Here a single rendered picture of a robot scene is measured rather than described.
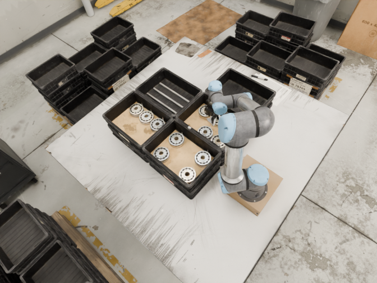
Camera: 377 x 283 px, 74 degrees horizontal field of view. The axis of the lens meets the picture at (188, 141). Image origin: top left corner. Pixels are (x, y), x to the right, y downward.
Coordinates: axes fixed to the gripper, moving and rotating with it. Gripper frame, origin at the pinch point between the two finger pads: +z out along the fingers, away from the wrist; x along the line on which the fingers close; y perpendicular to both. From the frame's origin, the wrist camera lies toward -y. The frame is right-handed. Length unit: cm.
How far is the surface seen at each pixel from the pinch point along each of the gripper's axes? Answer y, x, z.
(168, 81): 53, -13, 2
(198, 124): 9.8, 6.7, 1.9
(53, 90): 166, 36, 36
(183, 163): 0.1, 36.2, 2.0
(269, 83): -8, -66, 15
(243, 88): 2.0, -38.8, 2.0
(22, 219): 80, 127, 36
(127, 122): 52, 34, 2
